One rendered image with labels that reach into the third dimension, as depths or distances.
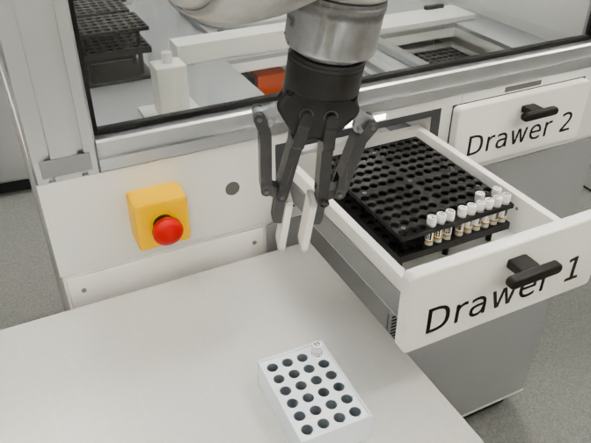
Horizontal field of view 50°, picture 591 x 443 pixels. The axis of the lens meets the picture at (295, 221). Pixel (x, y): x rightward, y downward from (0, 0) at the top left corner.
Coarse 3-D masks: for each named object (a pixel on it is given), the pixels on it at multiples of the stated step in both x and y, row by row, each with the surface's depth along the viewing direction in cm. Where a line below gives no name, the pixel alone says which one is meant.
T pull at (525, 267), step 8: (520, 256) 72; (528, 256) 72; (512, 264) 71; (520, 264) 71; (528, 264) 71; (536, 264) 71; (544, 264) 71; (552, 264) 71; (560, 264) 71; (520, 272) 70; (528, 272) 70; (536, 272) 70; (544, 272) 70; (552, 272) 71; (512, 280) 69; (520, 280) 69; (528, 280) 70; (536, 280) 70; (512, 288) 69
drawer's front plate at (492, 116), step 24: (504, 96) 106; (528, 96) 107; (552, 96) 110; (576, 96) 112; (456, 120) 103; (480, 120) 105; (504, 120) 107; (576, 120) 116; (456, 144) 105; (528, 144) 113
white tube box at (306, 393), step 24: (264, 360) 75; (288, 360) 75; (312, 360) 75; (264, 384) 74; (288, 384) 72; (312, 384) 72; (336, 384) 72; (288, 408) 69; (312, 408) 70; (336, 408) 69; (360, 408) 69; (288, 432) 69; (312, 432) 66; (336, 432) 67; (360, 432) 69
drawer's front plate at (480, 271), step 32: (544, 224) 75; (576, 224) 75; (448, 256) 70; (480, 256) 70; (512, 256) 72; (544, 256) 75; (576, 256) 78; (416, 288) 67; (448, 288) 70; (480, 288) 73; (544, 288) 79; (416, 320) 70; (448, 320) 73; (480, 320) 76
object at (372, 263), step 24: (336, 144) 99; (432, 144) 101; (312, 168) 98; (480, 168) 93; (336, 216) 84; (528, 216) 86; (552, 216) 82; (336, 240) 85; (360, 240) 79; (480, 240) 88; (360, 264) 80; (384, 264) 75; (408, 264) 83; (384, 288) 76
